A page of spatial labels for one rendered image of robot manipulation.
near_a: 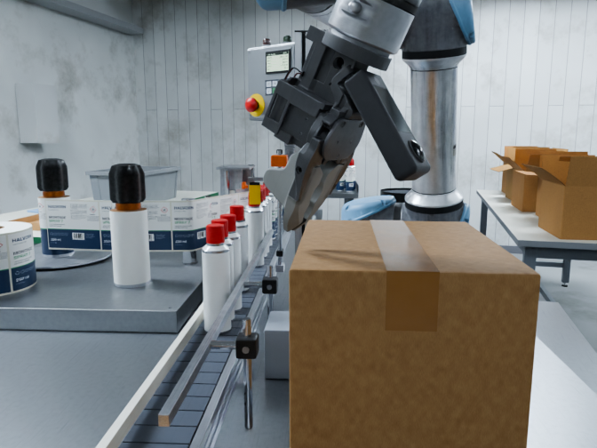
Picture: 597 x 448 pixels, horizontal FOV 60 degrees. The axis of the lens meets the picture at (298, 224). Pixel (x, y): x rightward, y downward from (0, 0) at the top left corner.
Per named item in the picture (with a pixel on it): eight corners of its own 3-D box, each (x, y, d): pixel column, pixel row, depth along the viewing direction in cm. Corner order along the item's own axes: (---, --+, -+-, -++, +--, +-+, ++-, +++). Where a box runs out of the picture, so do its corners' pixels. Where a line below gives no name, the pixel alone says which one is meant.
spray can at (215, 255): (207, 325, 102) (204, 222, 99) (234, 325, 102) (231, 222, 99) (201, 335, 97) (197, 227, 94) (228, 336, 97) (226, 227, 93)
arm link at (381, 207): (346, 250, 122) (346, 192, 119) (405, 252, 118) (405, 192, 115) (335, 263, 110) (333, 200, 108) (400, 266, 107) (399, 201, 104)
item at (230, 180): (225, 237, 187) (223, 165, 182) (260, 238, 186) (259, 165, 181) (216, 246, 173) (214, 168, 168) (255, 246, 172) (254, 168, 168)
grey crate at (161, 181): (132, 196, 385) (131, 165, 381) (183, 196, 378) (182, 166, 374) (85, 206, 327) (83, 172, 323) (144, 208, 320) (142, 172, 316)
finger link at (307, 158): (301, 191, 58) (334, 119, 55) (314, 199, 57) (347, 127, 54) (277, 194, 54) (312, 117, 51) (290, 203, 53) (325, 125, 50)
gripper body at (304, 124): (296, 131, 62) (338, 30, 57) (354, 166, 58) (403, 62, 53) (257, 131, 55) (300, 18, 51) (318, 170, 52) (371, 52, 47)
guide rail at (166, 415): (269, 233, 160) (269, 228, 160) (273, 233, 160) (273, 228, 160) (157, 427, 55) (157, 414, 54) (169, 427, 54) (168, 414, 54)
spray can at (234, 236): (220, 305, 114) (218, 212, 111) (243, 306, 114) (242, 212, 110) (215, 313, 109) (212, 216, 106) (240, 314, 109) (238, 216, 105)
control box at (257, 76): (271, 121, 150) (270, 52, 146) (319, 120, 139) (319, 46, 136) (246, 120, 142) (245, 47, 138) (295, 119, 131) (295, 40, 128)
